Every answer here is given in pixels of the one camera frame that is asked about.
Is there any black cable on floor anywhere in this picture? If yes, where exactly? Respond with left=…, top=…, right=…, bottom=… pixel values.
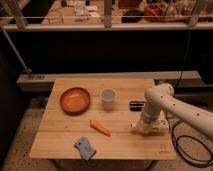
left=165, top=111, right=213, bottom=169

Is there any orange wooden bowl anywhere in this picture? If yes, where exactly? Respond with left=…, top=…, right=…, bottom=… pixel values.
left=60, top=87, right=90, bottom=114

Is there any grey metal beam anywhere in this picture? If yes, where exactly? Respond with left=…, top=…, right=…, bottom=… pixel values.
left=16, top=70, right=202, bottom=92

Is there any translucent plastic cup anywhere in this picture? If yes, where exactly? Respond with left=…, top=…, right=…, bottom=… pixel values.
left=101, top=88, right=116, bottom=110

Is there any orange carrot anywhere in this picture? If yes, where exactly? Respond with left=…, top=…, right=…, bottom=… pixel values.
left=90, top=120, right=111, bottom=136

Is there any clear plastic bottle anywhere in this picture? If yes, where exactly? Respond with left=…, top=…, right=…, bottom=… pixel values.
left=131, top=118, right=169, bottom=135

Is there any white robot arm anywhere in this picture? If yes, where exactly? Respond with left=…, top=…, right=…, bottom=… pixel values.
left=139, top=83, right=213, bottom=140

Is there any diagonal metal strut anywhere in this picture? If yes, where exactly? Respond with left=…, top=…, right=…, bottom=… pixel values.
left=0, top=26, right=33, bottom=77

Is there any small black rectangular object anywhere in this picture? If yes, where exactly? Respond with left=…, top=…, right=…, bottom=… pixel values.
left=129, top=101, right=145, bottom=112

